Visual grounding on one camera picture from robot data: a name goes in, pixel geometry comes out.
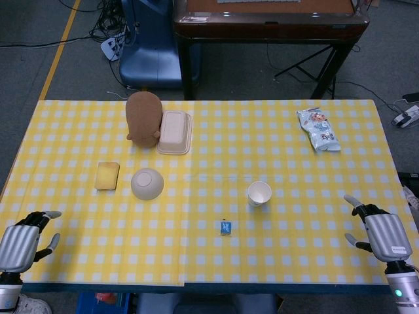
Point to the white black power strip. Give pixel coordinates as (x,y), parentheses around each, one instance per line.
(406,118)

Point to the white sneaker with laces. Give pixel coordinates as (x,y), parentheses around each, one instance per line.
(413,198)

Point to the blue plastic crate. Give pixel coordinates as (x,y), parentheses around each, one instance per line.
(88,304)

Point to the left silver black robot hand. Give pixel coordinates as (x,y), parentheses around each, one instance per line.
(18,243)

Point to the yellow sponge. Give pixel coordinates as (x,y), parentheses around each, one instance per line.
(107,176)

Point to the small blue wrapped packet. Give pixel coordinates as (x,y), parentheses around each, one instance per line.
(226,228)

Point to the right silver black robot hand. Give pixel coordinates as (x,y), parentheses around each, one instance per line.
(388,235)

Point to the white floral paper cup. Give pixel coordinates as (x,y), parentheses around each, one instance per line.
(259,193)

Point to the white power strip with plugs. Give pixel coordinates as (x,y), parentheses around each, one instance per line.
(111,47)

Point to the white shoe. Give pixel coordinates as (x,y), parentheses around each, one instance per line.
(34,305)

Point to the blue machine base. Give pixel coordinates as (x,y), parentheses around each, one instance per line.
(147,59)

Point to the dark wooden mahjong table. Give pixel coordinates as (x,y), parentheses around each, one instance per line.
(271,24)

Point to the dark blue seat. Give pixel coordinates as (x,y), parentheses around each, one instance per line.
(206,304)

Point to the yellow white checkered tablecloth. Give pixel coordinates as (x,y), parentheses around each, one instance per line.
(209,248)

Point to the brown plush toy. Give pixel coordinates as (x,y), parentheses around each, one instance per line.
(143,117)

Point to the beige rectangular food container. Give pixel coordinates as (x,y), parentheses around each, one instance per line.
(174,131)

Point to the beige upturned bowl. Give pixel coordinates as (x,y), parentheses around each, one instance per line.
(147,184)

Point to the white printed snack bag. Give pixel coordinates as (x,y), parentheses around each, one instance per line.
(319,131)

